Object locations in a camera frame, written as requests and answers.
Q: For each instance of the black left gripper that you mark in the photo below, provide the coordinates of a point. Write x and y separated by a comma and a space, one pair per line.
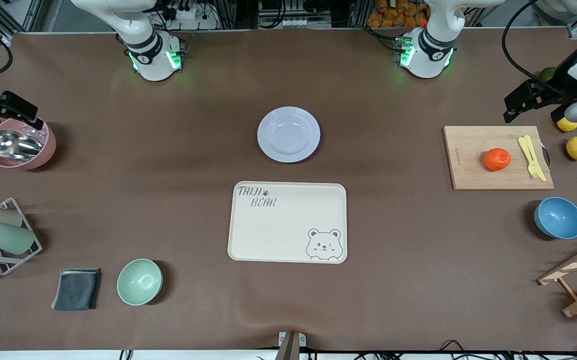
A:
560, 82

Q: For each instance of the orange fruit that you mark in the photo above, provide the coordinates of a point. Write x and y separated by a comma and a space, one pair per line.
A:
497, 159

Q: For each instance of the lavender round plate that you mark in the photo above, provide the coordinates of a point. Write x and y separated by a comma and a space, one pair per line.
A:
288, 135

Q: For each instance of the metal scoop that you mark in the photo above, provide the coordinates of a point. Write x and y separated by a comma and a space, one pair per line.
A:
13, 144

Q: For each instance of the green lime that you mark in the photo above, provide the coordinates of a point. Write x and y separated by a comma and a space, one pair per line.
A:
547, 74

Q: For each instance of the pink bowl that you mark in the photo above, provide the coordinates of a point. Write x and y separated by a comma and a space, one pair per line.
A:
43, 150

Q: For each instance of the yellow plastic fork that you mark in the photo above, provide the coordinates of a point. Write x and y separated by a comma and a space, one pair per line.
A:
526, 152

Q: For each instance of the yellow plastic knife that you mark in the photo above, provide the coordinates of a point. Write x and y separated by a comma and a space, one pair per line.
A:
533, 152

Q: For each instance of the wooden cutting board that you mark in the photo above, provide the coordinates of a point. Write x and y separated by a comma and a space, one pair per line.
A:
468, 160

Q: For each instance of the blue bowl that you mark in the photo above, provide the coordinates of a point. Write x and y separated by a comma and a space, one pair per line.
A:
559, 218

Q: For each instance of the mint green cup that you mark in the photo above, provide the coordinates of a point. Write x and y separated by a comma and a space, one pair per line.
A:
8, 237

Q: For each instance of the bag of oranges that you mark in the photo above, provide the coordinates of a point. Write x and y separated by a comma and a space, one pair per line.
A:
398, 15

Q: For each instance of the wooden dish rack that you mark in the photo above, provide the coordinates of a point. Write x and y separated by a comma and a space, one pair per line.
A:
576, 263

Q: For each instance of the dark grey folded cloth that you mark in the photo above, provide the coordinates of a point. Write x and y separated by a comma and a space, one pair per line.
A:
76, 289

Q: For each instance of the white power strip with plugs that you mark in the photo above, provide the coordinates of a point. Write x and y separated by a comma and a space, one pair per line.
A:
193, 17

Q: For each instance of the mint green bowl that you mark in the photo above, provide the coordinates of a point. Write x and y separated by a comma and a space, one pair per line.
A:
139, 282

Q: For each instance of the cream tray with bear print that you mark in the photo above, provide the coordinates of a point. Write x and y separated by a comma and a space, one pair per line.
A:
283, 230

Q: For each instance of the metal camera mount bar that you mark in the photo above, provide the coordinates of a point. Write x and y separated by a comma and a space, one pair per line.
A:
291, 345

